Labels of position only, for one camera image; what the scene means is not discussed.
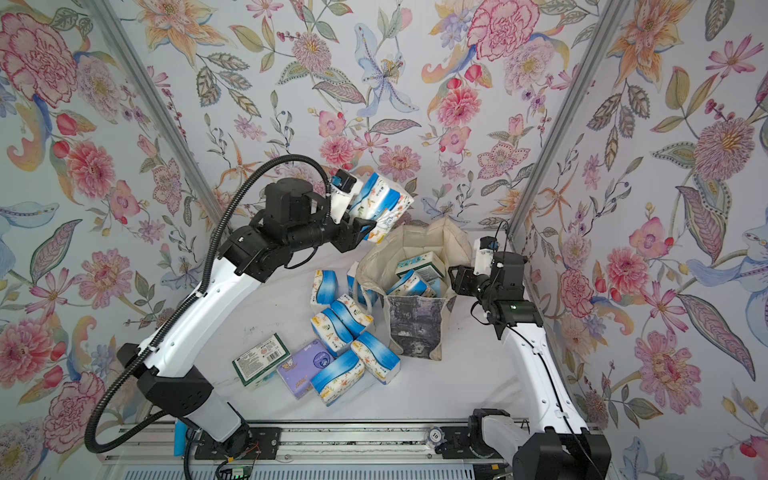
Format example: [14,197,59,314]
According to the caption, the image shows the blue microphone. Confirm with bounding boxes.
[173,420,188,458]

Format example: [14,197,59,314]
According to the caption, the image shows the aluminium corner post right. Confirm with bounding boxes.
[508,0,628,238]

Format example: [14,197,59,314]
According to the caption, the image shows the blue floral tissue pack front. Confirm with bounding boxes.
[311,350,366,406]

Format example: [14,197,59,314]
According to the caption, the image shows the blue floral tissue pack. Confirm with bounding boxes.
[311,350,366,406]
[311,308,354,358]
[330,294,374,338]
[350,332,401,385]

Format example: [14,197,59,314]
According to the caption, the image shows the blue tissue pack by bag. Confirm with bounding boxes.
[346,262,379,307]

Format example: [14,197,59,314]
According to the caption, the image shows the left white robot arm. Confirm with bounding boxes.
[118,170,376,451]

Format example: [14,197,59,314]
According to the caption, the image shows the purple tissue pack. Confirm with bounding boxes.
[277,339,334,399]

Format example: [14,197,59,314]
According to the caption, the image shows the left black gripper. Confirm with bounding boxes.
[284,203,377,254]

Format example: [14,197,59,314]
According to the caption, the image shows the aluminium corner post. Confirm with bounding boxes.
[508,0,628,238]
[84,0,223,225]

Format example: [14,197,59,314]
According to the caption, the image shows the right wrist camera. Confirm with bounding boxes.
[473,236,499,275]

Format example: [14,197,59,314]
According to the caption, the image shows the aluminium corner post left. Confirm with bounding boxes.
[84,0,223,225]

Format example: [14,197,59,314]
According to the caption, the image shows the metal base rail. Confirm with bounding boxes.
[96,420,513,479]

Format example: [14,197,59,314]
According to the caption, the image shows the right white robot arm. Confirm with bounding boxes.
[448,252,612,479]

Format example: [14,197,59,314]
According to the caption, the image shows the beige canvas bag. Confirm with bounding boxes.
[353,218,472,361]

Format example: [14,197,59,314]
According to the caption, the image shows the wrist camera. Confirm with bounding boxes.
[330,169,363,224]
[473,236,499,275]

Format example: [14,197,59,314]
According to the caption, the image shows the green white tissue box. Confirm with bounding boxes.
[395,251,446,283]
[232,333,291,388]

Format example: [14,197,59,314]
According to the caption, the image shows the light blue tissue pack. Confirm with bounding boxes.
[310,270,338,312]

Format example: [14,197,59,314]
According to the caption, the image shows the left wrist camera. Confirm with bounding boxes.
[330,169,363,224]

